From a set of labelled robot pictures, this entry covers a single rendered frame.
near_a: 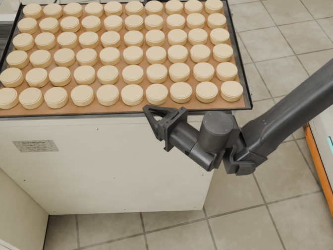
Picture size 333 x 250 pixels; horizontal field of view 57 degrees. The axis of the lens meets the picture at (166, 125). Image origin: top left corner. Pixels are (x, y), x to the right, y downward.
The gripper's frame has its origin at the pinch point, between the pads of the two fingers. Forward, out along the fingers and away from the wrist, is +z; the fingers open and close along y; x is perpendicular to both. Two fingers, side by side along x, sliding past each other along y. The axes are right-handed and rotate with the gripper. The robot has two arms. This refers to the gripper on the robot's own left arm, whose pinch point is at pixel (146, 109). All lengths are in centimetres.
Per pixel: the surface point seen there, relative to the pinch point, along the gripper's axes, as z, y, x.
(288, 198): -38, 91, 53
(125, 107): 3.8, -0.2, -3.1
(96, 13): 32.2, -2.4, 13.3
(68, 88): 17.9, -0.4, -8.2
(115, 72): 11.8, -2.3, 1.6
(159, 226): -1, 90, 0
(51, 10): 42.0, -2.9, 5.4
